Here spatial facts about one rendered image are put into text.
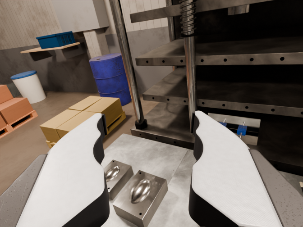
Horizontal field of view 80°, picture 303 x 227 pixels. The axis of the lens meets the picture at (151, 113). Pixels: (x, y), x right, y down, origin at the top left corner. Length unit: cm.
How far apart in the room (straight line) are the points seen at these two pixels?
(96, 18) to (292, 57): 334
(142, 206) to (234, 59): 78
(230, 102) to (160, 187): 58
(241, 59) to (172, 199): 72
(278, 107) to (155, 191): 70
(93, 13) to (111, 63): 95
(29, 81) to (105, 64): 249
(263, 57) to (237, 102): 25
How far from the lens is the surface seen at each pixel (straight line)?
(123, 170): 96
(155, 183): 86
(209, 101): 110
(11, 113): 435
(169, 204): 87
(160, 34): 353
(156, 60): 114
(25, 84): 545
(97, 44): 399
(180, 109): 156
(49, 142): 309
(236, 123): 112
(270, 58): 98
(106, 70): 348
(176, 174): 97
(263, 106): 107
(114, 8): 117
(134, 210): 80
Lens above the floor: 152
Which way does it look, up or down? 28 degrees down
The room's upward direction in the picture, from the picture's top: 10 degrees counter-clockwise
